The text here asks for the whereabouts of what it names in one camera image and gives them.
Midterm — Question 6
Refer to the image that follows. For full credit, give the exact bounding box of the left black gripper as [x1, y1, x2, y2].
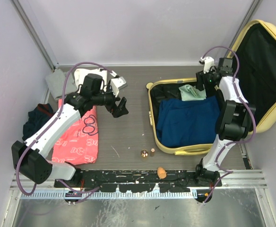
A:
[92, 84, 128, 117]

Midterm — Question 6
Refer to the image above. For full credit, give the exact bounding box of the mint green cartoon cloth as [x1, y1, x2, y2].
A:
[179, 84, 207, 101]

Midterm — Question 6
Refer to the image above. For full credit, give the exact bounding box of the blue shirt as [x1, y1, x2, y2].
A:
[156, 96, 220, 148]

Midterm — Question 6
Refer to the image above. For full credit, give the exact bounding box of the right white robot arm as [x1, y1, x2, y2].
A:
[194, 57, 256, 186]

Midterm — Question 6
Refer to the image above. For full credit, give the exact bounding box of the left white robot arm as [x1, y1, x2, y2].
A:
[11, 73, 129, 189]

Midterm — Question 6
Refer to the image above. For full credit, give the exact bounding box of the copper round bottle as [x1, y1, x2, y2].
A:
[140, 149, 149, 161]

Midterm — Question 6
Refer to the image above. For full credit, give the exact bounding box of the small brown bottle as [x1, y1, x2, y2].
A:
[150, 148, 155, 157]

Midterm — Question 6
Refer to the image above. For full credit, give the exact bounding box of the white folded garment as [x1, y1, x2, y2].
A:
[74, 68, 108, 88]

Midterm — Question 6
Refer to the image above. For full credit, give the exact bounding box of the pink patterned garment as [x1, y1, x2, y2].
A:
[52, 106, 98, 165]

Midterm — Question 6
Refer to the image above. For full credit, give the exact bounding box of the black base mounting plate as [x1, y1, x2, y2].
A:
[54, 170, 220, 193]

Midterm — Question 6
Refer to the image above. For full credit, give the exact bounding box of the grey folded garment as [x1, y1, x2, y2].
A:
[45, 69, 77, 100]

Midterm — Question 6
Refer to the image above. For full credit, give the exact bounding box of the orange egg-shaped sponge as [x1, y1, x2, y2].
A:
[157, 167, 167, 179]

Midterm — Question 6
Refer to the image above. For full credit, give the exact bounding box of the dark navy crumpled garment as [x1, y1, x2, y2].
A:
[22, 104, 54, 141]

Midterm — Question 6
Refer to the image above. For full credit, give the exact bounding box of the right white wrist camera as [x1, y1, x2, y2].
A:
[199, 56, 215, 74]

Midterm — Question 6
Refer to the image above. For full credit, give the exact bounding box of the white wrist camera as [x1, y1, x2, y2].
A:
[199, 56, 215, 74]
[110, 77, 127, 97]

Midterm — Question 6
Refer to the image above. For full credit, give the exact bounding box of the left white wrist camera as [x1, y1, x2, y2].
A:
[110, 77, 127, 97]

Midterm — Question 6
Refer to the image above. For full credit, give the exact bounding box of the aluminium frame rail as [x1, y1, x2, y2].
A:
[21, 170, 267, 202]

